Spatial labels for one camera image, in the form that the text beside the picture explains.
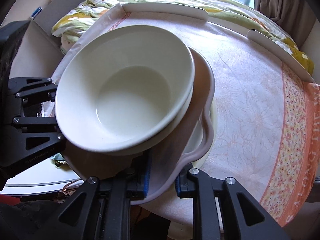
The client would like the cream bowl with lion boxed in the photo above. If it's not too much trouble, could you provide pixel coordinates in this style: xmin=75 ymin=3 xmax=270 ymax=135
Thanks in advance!
xmin=105 ymin=87 xmax=194 ymax=157

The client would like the plain cream bowl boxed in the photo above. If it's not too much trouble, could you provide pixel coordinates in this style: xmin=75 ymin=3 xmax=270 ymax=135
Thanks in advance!
xmin=55 ymin=25 xmax=195 ymax=153

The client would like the plain white plate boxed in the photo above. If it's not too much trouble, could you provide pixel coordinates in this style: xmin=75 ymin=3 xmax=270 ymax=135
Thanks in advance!
xmin=182 ymin=99 xmax=217 ymax=169

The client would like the pink floral tablecloth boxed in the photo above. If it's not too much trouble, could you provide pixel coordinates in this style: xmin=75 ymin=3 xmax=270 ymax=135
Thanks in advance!
xmin=53 ymin=3 xmax=319 ymax=226

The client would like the floral green yellow duvet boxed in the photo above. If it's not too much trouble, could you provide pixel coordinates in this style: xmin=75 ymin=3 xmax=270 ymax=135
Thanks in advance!
xmin=50 ymin=0 xmax=315 ymax=74

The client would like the brown curtain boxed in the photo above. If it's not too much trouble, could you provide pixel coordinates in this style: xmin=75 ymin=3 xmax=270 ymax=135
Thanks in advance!
xmin=254 ymin=0 xmax=316 ymax=47

